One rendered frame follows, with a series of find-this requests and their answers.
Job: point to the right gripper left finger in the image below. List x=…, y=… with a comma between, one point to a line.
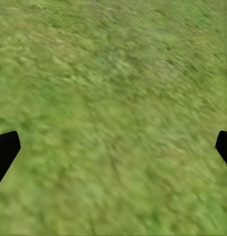
x=9, y=148

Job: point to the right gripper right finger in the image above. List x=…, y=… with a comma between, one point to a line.
x=221, y=145

